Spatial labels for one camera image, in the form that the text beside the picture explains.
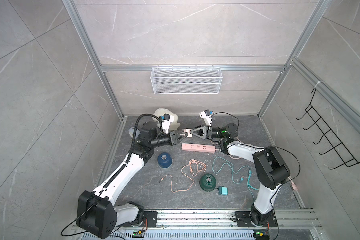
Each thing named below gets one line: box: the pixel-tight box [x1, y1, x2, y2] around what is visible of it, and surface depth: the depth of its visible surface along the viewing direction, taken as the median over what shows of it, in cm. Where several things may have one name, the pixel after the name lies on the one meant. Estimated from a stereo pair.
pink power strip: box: [181, 143, 216, 153], surface depth 100 cm
